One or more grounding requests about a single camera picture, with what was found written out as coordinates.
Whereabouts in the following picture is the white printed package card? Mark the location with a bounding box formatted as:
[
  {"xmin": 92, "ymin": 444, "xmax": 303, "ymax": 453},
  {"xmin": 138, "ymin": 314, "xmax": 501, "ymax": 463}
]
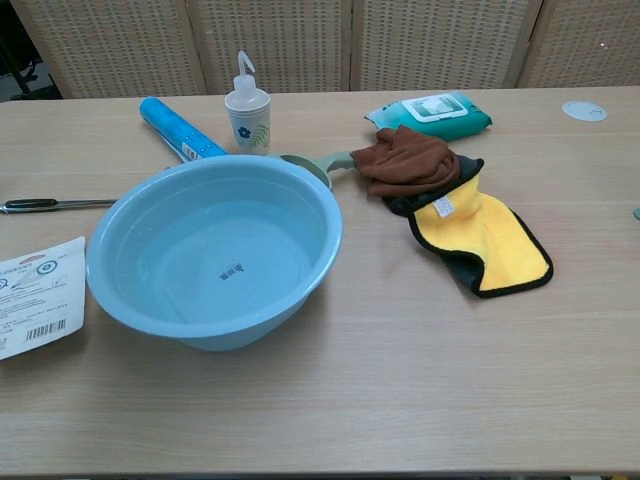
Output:
[{"xmin": 0, "ymin": 235, "xmax": 87, "ymax": 362}]

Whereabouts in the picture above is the pale green plastic scoop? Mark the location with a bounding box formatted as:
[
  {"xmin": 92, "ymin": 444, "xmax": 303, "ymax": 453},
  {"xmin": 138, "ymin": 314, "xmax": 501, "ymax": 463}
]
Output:
[{"xmin": 267, "ymin": 149, "xmax": 357, "ymax": 192}]

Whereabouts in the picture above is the light blue plastic bowl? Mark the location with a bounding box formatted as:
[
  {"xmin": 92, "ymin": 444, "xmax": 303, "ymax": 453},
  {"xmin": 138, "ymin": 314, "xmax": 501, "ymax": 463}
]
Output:
[{"xmin": 85, "ymin": 153, "xmax": 345, "ymax": 353}]

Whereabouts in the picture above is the teal wet wipes pack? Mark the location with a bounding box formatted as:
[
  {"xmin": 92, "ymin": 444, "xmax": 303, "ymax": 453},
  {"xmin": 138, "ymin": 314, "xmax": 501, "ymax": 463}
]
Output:
[{"xmin": 363, "ymin": 91, "xmax": 494, "ymax": 142}]

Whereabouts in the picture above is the wicker folding screen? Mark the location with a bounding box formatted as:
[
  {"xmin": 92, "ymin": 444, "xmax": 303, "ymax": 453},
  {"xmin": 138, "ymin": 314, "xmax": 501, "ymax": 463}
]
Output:
[{"xmin": 9, "ymin": 0, "xmax": 640, "ymax": 100}]

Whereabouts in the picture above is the yellow and black cloth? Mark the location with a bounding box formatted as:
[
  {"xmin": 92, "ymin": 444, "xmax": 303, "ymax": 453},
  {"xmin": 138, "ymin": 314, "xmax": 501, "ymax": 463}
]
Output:
[{"xmin": 382, "ymin": 155, "xmax": 555, "ymax": 300}]

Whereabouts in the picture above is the steel ladle with black handle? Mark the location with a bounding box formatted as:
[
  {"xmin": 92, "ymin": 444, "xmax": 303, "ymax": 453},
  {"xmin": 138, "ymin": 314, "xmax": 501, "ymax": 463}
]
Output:
[{"xmin": 0, "ymin": 198, "xmax": 119, "ymax": 216}]

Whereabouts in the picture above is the black tripod stand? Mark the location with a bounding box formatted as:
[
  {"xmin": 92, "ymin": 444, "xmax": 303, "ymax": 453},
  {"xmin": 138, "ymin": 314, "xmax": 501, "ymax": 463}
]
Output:
[{"xmin": 0, "ymin": 0, "xmax": 42, "ymax": 96}]

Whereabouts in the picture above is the blue plastic wrap roll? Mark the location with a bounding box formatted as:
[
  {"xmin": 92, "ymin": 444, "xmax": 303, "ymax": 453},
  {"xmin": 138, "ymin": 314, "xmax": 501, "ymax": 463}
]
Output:
[{"xmin": 138, "ymin": 96, "xmax": 231, "ymax": 164}]

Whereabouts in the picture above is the brown cloth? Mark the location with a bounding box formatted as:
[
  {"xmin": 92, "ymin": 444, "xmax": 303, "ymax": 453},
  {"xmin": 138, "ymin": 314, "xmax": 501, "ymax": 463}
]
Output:
[{"xmin": 349, "ymin": 125, "xmax": 459, "ymax": 199}]

